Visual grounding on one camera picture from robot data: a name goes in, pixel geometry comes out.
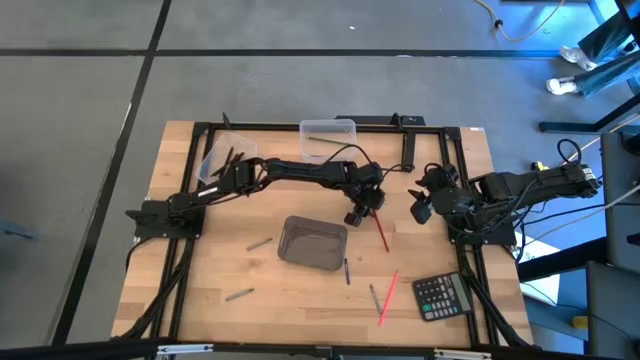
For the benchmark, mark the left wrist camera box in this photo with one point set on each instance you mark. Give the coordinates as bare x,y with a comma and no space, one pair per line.
353,218

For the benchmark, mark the white paper sheet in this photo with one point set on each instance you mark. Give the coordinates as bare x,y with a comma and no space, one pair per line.
542,290

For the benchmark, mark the black aluminium table frame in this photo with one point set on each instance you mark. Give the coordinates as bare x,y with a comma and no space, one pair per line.
270,127

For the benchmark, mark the bright red pencil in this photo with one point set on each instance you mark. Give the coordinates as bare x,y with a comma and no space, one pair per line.
388,299

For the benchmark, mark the black overhead rig bar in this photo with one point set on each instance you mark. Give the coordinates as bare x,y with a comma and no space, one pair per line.
100,350

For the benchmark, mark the grey furniture panel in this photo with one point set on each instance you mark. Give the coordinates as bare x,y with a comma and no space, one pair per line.
615,310

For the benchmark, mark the person's white shoe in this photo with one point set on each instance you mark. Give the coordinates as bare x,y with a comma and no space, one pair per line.
575,55
560,86

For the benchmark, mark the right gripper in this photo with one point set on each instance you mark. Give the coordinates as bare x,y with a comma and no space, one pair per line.
437,182

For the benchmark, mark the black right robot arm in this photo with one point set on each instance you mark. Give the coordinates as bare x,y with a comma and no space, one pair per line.
540,182

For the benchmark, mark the black desk foot bar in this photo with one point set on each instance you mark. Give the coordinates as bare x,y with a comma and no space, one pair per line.
560,260

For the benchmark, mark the black flat mount bar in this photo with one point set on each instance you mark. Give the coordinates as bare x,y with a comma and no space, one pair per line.
370,120

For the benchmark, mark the silver metal bracket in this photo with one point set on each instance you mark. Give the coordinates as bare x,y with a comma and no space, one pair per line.
185,349
462,354

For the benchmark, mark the grey translucent bin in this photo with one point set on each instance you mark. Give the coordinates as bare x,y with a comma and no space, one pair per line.
312,245

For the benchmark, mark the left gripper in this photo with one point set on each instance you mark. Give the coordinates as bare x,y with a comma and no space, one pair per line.
372,195

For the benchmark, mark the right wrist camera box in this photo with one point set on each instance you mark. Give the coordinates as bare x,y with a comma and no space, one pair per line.
421,213

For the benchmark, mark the black pen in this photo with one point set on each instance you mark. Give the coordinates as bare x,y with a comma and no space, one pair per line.
230,157
239,157
222,169

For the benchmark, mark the grey crayon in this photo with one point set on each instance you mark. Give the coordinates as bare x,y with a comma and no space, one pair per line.
259,244
239,294

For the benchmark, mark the person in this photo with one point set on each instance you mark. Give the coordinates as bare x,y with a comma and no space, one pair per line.
610,75

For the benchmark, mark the dark slim pen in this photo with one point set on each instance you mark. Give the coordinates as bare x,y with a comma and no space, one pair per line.
346,272

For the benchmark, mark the dark red pencil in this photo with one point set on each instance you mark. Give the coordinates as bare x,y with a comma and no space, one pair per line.
382,234

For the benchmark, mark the grey cabinet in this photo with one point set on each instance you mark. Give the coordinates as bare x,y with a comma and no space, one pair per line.
622,225

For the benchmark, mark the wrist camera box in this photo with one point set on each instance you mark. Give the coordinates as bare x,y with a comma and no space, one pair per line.
421,213
353,218

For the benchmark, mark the black desk calculator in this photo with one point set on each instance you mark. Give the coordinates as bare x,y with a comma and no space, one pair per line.
442,297

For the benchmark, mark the small yellow item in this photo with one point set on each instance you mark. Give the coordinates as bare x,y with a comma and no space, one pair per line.
580,322

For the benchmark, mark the clear plastic bin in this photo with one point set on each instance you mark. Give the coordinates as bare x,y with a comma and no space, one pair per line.
210,165
327,152

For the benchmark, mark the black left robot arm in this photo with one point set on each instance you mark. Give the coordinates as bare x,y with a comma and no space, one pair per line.
300,172

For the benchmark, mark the grey slim pen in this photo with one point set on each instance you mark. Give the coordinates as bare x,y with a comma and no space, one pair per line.
376,299

